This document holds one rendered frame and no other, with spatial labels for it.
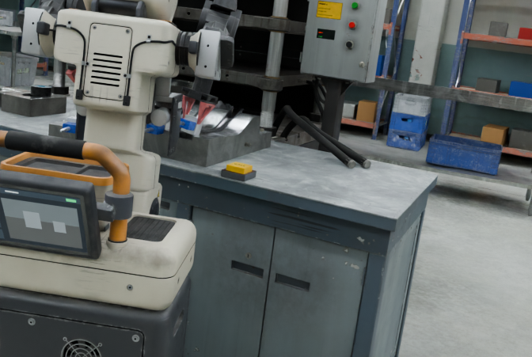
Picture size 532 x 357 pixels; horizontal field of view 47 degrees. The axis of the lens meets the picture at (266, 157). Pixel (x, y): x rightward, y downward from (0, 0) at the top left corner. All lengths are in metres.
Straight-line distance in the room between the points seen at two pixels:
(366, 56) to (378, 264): 1.10
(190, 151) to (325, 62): 0.92
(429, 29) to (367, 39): 5.61
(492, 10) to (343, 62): 5.89
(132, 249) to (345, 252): 0.77
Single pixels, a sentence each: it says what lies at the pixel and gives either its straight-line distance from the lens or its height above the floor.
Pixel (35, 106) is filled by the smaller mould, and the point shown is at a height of 0.84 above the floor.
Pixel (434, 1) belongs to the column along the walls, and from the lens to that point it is 8.23.
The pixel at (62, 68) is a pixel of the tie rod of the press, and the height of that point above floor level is 0.92.
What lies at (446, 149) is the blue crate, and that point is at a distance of 5.54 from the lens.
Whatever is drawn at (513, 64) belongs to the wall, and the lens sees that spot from 8.40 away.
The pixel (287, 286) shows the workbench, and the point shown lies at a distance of 1.91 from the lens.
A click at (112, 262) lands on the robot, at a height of 0.78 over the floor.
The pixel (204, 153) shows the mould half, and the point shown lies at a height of 0.84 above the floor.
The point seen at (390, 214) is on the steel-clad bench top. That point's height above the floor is 0.80.
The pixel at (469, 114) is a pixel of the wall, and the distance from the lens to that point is 8.46.
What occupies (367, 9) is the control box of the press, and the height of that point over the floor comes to 1.37.
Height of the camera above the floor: 1.26
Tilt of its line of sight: 12 degrees down
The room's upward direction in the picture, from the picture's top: 7 degrees clockwise
